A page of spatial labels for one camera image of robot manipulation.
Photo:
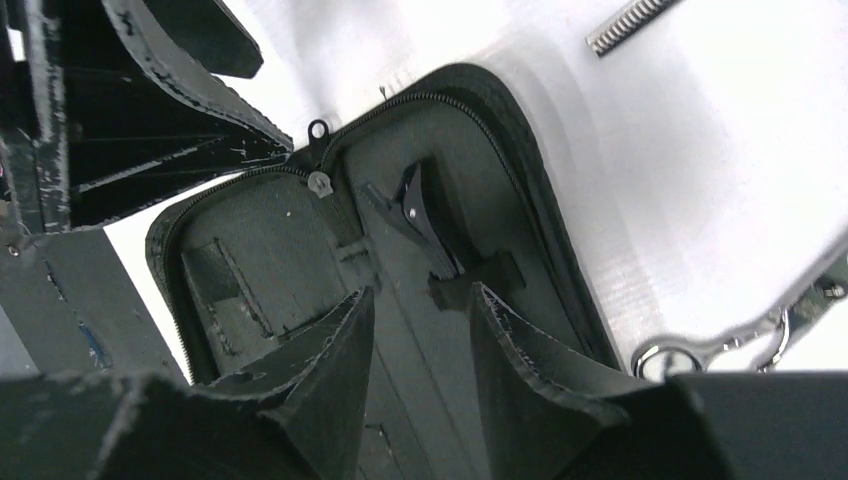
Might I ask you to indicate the black hair clip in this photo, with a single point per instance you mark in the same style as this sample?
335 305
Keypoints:
408 214

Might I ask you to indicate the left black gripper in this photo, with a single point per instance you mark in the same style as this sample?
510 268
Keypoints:
107 108

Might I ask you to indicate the black zip tool case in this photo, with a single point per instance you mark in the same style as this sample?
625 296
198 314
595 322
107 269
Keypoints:
400 299

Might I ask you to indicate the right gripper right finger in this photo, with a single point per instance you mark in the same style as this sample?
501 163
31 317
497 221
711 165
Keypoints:
549 412

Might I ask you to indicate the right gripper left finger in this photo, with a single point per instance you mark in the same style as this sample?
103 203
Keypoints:
295 413

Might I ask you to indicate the silver thinning scissors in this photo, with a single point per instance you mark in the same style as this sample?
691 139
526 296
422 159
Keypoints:
624 24

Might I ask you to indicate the silver black hair scissors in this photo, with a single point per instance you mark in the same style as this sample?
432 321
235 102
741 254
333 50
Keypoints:
783 326

